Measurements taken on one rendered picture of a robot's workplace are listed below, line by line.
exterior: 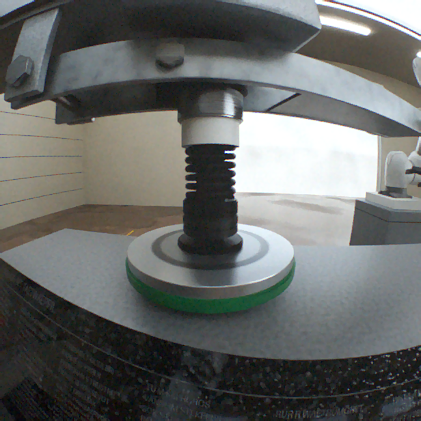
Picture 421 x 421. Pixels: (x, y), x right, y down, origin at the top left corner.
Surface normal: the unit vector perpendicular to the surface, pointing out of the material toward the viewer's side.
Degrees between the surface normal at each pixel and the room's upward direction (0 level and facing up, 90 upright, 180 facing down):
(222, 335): 0
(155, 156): 90
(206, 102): 90
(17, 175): 90
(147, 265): 0
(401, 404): 45
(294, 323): 0
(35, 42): 90
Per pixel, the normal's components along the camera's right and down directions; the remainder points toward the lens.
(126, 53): 0.18, 0.20
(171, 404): -0.18, -0.56
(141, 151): -0.16, 0.20
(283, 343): 0.00, -0.98
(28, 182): 0.99, 0.04
